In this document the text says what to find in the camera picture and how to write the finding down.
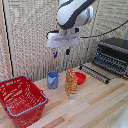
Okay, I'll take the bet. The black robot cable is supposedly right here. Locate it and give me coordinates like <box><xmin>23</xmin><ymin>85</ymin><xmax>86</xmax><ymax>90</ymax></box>
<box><xmin>79</xmin><ymin>19</ymin><xmax>128</xmax><ymax>39</ymax></box>

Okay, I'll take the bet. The red bowl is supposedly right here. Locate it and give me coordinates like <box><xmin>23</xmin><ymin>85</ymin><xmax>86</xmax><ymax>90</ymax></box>
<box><xmin>74</xmin><ymin>71</ymin><xmax>87</xmax><ymax>86</ymax></box>

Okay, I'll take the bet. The black oven rack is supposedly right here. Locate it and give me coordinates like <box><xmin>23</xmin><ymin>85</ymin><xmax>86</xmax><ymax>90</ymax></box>
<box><xmin>78</xmin><ymin>63</ymin><xmax>112</xmax><ymax>85</ymax></box>

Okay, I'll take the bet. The red shopping basket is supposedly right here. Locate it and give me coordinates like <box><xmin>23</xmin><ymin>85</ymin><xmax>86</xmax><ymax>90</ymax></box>
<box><xmin>0</xmin><ymin>75</ymin><xmax>50</xmax><ymax>128</ymax></box>

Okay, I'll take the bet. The orange snack box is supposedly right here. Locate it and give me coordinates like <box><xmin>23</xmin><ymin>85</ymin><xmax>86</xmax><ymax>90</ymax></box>
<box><xmin>64</xmin><ymin>68</ymin><xmax>79</xmax><ymax>101</ymax></box>

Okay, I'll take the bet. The blue cup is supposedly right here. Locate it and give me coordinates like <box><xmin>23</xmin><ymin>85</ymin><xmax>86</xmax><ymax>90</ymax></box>
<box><xmin>46</xmin><ymin>71</ymin><xmax>60</xmax><ymax>90</ymax></box>

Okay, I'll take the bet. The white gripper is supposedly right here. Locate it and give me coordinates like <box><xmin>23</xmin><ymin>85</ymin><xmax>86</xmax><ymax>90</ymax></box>
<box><xmin>45</xmin><ymin>27</ymin><xmax>81</xmax><ymax>59</ymax></box>

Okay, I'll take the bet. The black toaster oven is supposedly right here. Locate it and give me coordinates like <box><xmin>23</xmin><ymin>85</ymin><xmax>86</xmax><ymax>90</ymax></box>
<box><xmin>92</xmin><ymin>37</ymin><xmax>128</xmax><ymax>80</ymax></box>

